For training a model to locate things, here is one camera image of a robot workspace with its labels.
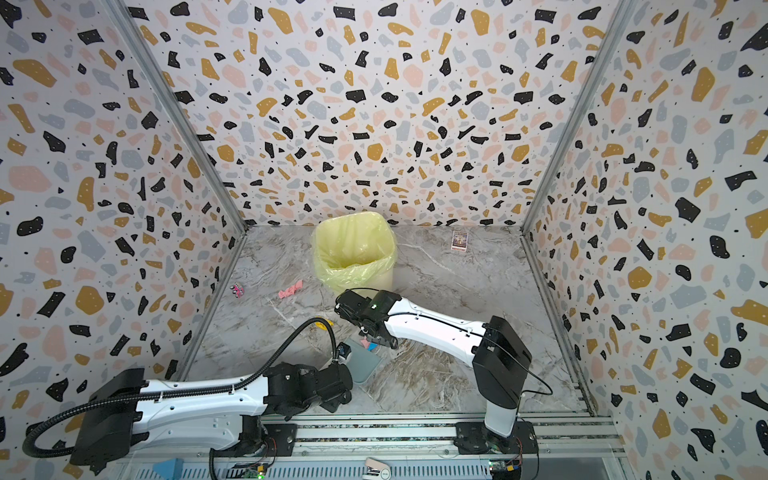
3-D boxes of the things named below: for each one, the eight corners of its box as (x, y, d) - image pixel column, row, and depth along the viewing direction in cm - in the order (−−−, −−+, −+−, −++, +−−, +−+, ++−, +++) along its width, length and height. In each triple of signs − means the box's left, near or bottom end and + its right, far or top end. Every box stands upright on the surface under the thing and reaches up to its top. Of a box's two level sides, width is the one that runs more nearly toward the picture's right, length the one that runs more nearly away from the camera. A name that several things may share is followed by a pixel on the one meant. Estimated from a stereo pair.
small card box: (450, 250, 118) (451, 245, 116) (452, 235, 124) (452, 230, 122) (466, 252, 118) (467, 248, 116) (467, 237, 123) (468, 233, 121)
